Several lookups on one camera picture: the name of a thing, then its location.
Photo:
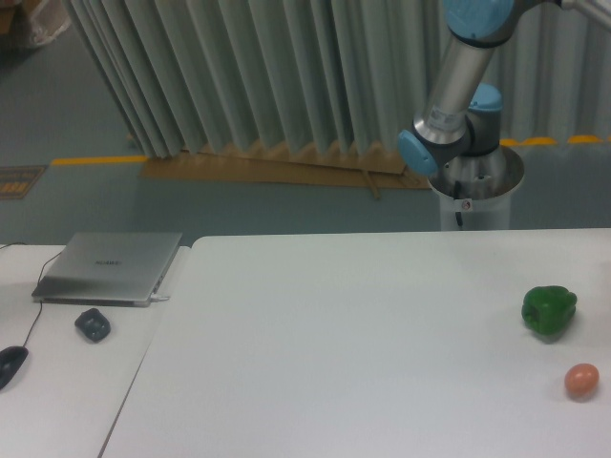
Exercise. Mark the green bell pepper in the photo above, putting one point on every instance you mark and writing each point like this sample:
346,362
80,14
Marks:
548,310

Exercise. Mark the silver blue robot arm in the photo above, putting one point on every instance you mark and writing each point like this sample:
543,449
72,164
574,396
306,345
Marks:
456,81

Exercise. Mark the brown cardboard sheet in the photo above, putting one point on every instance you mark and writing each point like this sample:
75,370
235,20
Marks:
376,169

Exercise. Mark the white usb plug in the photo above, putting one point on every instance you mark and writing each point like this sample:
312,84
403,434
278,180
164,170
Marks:
159,298

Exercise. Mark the pale green curtain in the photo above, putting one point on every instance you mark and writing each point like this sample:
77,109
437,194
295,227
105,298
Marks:
193,74

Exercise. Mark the silver closed laptop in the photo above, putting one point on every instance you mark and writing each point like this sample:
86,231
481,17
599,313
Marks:
109,268

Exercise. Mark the black small controller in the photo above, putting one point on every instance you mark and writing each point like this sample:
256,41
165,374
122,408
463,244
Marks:
93,325

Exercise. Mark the brown egg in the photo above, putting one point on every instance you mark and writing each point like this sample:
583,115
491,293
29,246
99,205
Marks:
581,380

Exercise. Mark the black computer mouse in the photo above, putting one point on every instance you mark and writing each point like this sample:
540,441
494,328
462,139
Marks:
12,358

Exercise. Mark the clear plastic bag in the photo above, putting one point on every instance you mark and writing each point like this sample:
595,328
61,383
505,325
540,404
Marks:
40,22

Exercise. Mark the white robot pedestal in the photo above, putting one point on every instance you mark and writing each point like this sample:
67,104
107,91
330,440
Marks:
475,192

